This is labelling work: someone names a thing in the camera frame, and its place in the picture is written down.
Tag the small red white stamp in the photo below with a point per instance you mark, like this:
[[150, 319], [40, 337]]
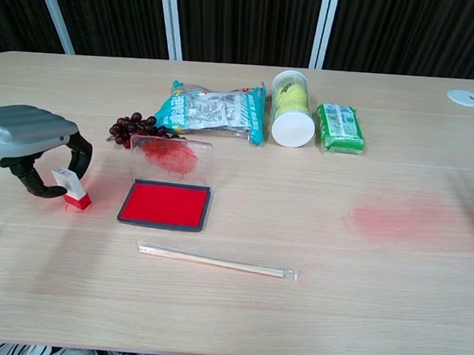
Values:
[[75, 191]]

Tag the blue white snack bag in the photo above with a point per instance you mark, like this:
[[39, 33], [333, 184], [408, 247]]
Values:
[[209, 111]]

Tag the clear tennis ball tube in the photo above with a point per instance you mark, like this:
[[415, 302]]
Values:
[[293, 128]]

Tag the plain yellow tennis ball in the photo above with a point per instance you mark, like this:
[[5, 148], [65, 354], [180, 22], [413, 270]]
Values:
[[291, 104]]

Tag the dark red grape bunch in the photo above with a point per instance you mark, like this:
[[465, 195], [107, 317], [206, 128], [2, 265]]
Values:
[[133, 129]]

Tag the dark corrugated partition panel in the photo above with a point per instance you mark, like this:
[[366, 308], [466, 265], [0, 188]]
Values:
[[411, 31], [246, 21], [14, 7], [110, 13]]

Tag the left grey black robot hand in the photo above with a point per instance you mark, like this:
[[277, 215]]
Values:
[[22, 132]]

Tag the green wrapped packet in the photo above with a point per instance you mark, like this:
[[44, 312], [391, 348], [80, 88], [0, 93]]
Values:
[[340, 127]]

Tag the printed yellow tennis ball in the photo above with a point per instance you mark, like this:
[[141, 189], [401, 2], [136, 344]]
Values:
[[292, 88]]

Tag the white aluminium partition post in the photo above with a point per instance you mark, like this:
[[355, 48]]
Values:
[[54, 13], [324, 30], [171, 20]]

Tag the red ink pad clear lid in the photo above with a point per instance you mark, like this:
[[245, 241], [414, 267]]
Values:
[[165, 203]]

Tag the wrapped wooden chopsticks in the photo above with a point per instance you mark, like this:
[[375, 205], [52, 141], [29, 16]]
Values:
[[216, 261]]

